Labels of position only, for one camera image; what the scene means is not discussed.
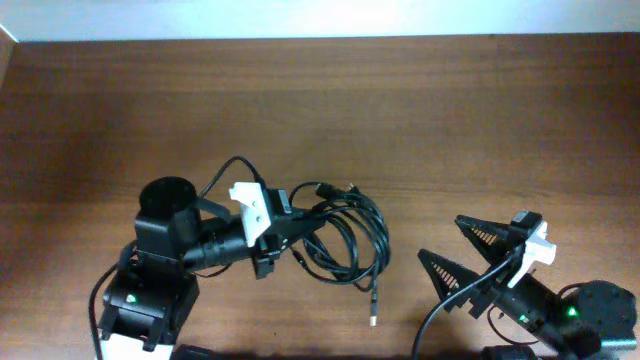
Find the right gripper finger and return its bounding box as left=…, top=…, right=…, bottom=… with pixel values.
left=417, top=249, right=480, bottom=312
left=454, top=215, right=517, bottom=265

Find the thick black cable bundle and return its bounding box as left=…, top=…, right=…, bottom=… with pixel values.
left=288, top=181, right=391, bottom=286

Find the thin black usb cable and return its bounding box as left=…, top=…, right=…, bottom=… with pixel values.
left=290, top=247, right=381, bottom=328

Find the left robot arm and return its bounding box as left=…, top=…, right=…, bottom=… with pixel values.
left=91, top=177, right=325, bottom=359

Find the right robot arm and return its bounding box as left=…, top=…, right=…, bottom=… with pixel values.
left=412, top=210, right=639, bottom=359

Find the right camera cable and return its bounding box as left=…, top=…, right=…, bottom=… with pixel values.
left=411, top=249, right=521, bottom=360

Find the camera cable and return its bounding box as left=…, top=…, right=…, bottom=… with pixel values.
left=198, top=155, right=267, bottom=199
left=411, top=249, right=521, bottom=360

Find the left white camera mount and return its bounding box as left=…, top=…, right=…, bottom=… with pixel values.
left=229, top=182, right=271, bottom=248

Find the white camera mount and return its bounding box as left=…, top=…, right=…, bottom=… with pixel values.
left=507, top=221, right=557, bottom=289
left=229, top=182, right=271, bottom=248

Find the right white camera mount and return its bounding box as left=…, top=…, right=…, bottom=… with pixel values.
left=507, top=221, right=557, bottom=289

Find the left camera cable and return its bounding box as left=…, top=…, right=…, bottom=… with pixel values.
left=198, top=155, right=267, bottom=199

